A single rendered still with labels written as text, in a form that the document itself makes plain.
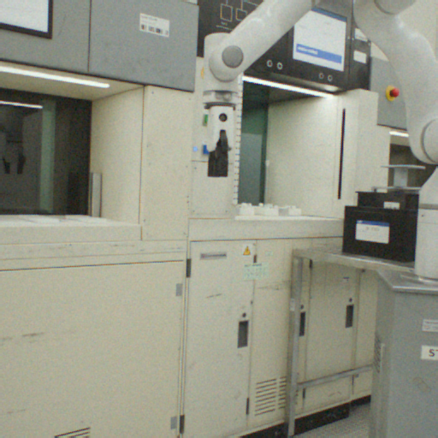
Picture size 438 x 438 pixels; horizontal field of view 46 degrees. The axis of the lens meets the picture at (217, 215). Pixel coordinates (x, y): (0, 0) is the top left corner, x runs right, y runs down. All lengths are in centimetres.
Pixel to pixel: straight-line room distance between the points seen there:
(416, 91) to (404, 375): 69
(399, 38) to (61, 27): 89
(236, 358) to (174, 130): 84
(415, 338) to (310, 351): 90
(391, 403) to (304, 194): 121
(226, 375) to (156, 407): 29
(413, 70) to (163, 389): 121
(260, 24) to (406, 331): 79
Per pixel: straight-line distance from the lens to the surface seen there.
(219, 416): 196
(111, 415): 172
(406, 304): 133
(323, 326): 222
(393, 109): 246
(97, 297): 158
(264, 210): 217
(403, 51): 139
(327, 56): 216
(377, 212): 185
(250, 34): 116
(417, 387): 139
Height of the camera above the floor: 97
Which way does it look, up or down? 3 degrees down
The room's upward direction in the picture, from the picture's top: 3 degrees clockwise
